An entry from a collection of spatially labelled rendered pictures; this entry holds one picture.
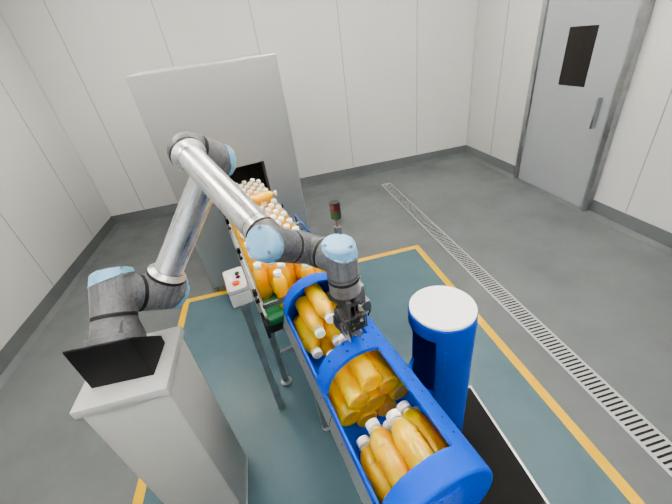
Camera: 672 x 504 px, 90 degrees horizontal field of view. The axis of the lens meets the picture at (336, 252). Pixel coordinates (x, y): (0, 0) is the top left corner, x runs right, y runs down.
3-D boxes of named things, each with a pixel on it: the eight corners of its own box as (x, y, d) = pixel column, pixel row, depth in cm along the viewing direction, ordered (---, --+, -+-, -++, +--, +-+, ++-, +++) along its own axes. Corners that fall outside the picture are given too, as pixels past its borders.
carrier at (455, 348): (430, 390, 206) (399, 422, 192) (434, 278, 159) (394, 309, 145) (472, 423, 186) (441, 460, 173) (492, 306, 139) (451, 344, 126)
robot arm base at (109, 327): (70, 350, 111) (69, 320, 113) (105, 346, 130) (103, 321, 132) (130, 337, 113) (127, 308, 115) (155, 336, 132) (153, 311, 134)
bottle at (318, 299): (320, 294, 144) (337, 320, 130) (304, 298, 142) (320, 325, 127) (319, 281, 141) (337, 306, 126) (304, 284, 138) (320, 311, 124)
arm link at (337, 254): (333, 228, 92) (363, 236, 87) (338, 265, 99) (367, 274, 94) (311, 244, 86) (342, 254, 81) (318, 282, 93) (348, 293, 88)
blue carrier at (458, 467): (397, 567, 81) (389, 523, 66) (291, 335, 151) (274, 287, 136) (488, 504, 89) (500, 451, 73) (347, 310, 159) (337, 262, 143)
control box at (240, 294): (233, 308, 163) (227, 292, 158) (227, 286, 179) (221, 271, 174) (253, 301, 166) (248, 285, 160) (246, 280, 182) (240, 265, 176)
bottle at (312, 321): (302, 293, 140) (318, 320, 126) (313, 300, 145) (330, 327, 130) (291, 306, 141) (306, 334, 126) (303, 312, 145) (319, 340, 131)
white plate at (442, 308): (435, 277, 158) (435, 279, 159) (395, 307, 145) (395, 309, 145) (491, 304, 139) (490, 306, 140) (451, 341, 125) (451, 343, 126)
